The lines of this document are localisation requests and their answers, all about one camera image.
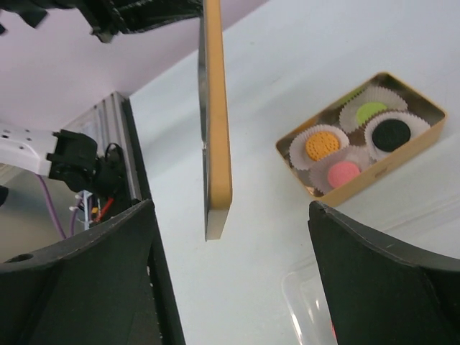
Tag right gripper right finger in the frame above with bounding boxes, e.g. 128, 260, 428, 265
308, 201, 459, 345

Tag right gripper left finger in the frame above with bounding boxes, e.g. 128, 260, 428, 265
1, 200, 176, 344

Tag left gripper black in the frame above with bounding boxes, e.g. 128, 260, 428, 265
1, 0, 203, 43

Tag pink sandwich cookie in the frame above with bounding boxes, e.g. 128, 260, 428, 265
327, 161, 361, 188

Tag orange round biscuit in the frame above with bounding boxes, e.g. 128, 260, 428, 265
305, 131, 341, 161

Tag black sandwich cookie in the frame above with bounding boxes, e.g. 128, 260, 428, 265
372, 119, 411, 152

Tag silver tin lid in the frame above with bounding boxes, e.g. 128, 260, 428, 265
198, 0, 233, 241

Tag green sandwich cookie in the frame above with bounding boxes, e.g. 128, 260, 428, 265
356, 101, 387, 125

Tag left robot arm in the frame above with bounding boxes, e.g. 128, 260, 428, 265
1, 1, 203, 198

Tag clear plastic tray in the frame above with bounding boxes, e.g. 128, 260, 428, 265
282, 256, 337, 345

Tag white paper cup near-right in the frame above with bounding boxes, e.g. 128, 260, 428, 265
309, 146, 372, 195

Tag white paper cup near-left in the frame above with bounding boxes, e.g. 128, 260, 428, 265
289, 124, 349, 170

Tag gold cookie tin box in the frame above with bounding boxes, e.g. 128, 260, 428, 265
276, 73, 446, 206

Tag white paper cup far-left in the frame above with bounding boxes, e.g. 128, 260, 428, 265
339, 86, 408, 133

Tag aluminium frame rail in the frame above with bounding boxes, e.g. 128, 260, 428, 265
64, 91, 143, 202

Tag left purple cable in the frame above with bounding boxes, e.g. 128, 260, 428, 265
37, 174, 78, 240

